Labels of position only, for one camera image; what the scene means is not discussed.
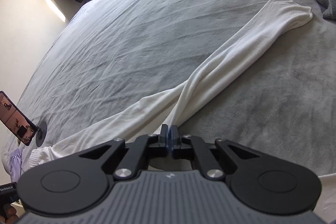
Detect white long pants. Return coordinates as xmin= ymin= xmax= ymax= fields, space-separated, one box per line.
xmin=28 ymin=0 xmax=336 ymax=224

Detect purple garment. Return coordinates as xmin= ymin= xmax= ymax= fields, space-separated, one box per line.
xmin=10 ymin=148 xmax=22 ymax=182

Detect round phone stand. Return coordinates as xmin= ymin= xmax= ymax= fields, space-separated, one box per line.
xmin=35 ymin=121 xmax=47 ymax=147

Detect black smartphone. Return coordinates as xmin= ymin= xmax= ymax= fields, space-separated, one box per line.
xmin=0 ymin=91 xmax=38 ymax=146

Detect grey bed sheet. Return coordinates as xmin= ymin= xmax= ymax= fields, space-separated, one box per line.
xmin=18 ymin=0 xmax=335 ymax=175

